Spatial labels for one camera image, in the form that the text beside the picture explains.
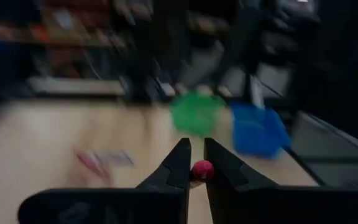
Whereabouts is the small red ball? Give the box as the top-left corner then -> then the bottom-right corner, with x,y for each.
190,159 -> 216,189

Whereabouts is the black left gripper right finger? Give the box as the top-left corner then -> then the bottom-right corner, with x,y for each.
203,137 -> 358,224

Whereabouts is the blue plastic basket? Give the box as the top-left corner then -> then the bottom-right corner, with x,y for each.
229,100 -> 292,160

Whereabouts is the green plastic basket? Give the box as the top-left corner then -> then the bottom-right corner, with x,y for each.
168,91 -> 229,138

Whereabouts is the grey crayon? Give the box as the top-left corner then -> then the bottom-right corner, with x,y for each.
91,148 -> 135,166

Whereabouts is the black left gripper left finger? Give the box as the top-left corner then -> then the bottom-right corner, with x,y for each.
17,138 -> 193,224

